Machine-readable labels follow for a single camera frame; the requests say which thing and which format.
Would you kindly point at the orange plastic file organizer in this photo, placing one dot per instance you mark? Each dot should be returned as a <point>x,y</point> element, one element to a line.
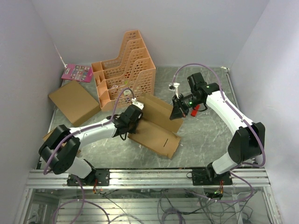
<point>133,68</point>

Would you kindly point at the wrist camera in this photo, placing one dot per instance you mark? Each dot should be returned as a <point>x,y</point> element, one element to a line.
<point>175,87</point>
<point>138,104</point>

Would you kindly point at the red rectangular block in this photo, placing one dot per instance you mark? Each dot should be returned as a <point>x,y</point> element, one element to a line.
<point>195,111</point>

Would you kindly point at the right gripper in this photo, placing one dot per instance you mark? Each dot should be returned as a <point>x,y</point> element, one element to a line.
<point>176,112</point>

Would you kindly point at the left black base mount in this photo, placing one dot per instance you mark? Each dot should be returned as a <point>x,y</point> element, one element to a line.
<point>98,177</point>

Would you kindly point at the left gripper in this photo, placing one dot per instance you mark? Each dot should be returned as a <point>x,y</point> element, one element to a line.
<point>133,130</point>

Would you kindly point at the small folded cardboard box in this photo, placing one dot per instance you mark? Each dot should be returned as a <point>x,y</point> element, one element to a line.
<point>47,136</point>

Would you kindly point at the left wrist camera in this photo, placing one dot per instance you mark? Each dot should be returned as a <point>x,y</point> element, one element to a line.
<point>138,104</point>

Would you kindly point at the brown cardboard box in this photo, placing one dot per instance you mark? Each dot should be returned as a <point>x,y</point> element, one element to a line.
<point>155,130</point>

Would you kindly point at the large folded cardboard box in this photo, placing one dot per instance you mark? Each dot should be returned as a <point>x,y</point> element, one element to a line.
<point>76,104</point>

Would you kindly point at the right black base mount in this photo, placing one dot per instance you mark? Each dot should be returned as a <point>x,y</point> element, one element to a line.
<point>200,177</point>

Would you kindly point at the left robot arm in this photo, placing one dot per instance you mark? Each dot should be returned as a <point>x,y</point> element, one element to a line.
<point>60,149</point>

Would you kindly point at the aluminium mounting rail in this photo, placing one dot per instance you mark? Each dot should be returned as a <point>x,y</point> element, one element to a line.
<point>147,179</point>

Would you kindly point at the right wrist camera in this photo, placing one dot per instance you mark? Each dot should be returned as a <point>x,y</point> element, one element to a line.
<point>175,87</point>

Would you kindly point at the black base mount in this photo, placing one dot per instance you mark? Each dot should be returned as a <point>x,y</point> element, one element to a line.
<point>200,177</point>
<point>98,177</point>

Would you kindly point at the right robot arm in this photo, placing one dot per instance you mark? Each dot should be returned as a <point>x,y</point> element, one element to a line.
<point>247,136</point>

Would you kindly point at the pink sticker sheet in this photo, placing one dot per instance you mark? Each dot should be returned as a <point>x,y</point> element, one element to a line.
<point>78,73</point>

